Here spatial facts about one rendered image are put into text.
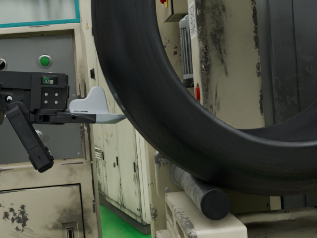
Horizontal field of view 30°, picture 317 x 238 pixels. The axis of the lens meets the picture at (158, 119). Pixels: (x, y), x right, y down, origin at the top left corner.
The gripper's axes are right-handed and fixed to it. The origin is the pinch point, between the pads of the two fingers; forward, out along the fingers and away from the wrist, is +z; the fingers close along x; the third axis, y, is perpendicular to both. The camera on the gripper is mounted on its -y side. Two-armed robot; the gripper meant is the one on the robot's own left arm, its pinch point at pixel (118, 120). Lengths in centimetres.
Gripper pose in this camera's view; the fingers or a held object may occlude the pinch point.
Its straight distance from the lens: 97.1
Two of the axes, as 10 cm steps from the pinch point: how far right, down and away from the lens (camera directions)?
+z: 10.0, 0.4, 0.9
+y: 0.5, -10.0, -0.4
